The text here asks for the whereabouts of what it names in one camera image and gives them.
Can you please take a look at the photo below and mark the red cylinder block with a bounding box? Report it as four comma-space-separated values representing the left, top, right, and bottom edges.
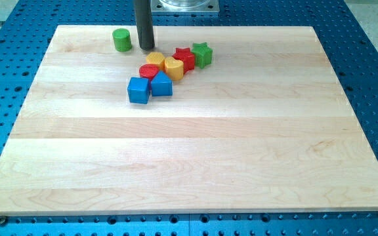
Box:
138, 64, 159, 81

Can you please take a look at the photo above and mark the light wooden board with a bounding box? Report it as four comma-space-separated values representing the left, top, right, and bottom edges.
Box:
0, 25, 378, 216

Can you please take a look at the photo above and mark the blue triangular prism block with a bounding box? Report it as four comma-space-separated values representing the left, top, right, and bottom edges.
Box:
151, 71, 173, 96

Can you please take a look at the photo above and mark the blue cube block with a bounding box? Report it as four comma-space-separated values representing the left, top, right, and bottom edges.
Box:
127, 77, 150, 104

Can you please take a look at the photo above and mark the yellow hexagon block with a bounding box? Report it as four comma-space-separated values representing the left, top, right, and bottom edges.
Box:
146, 52, 165, 71

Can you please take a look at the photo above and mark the brass bolt front left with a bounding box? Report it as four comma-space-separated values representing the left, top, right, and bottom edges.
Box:
0, 216, 9, 227

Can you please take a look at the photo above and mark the green star block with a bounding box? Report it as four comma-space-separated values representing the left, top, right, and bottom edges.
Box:
191, 42, 213, 69

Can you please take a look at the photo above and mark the red star block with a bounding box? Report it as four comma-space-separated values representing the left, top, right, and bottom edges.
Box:
173, 48, 196, 73

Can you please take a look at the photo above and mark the yellow heart block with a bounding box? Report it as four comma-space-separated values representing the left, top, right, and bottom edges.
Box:
164, 56, 184, 81

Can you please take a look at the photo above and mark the green cylinder block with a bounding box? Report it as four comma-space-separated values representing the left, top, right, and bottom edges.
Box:
112, 28, 132, 52

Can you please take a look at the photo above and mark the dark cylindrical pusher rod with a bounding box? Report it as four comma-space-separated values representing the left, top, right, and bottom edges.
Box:
133, 0, 155, 50

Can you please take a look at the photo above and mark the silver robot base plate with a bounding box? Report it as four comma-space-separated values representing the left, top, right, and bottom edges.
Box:
150, 0, 220, 15

